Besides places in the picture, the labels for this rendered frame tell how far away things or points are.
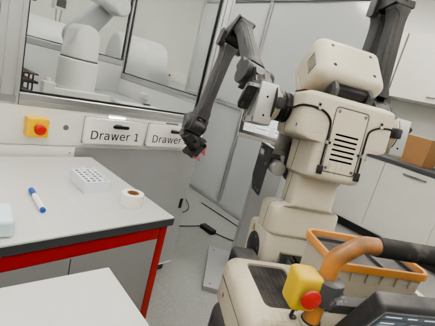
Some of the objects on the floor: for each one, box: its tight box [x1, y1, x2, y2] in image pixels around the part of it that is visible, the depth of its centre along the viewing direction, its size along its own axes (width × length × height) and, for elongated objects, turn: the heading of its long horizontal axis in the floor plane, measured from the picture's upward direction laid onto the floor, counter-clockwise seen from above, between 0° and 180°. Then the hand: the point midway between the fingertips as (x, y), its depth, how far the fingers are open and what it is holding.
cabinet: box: [0, 143, 195, 270], centre depth 190 cm, size 95×103×80 cm
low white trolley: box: [0, 156, 175, 319], centre depth 107 cm, size 58×62×76 cm
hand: (200, 156), depth 150 cm, fingers open, 3 cm apart
